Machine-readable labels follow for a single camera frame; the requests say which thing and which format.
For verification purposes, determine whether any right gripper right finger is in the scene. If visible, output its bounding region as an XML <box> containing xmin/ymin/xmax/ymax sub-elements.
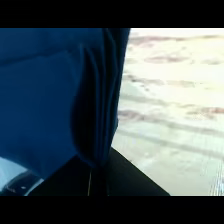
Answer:
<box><xmin>89</xmin><ymin>147</ymin><xmax>171</xmax><ymax>197</ymax></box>

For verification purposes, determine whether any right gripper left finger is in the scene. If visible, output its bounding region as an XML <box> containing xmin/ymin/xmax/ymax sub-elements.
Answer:
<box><xmin>29</xmin><ymin>155</ymin><xmax>92</xmax><ymax>197</ymax></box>

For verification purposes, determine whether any dark blue garment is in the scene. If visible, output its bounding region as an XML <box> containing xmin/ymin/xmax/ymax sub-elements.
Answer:
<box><xmin>0</xmin><ymin>28</ymin><xmax>132</xmax><ymax>181</ymax></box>

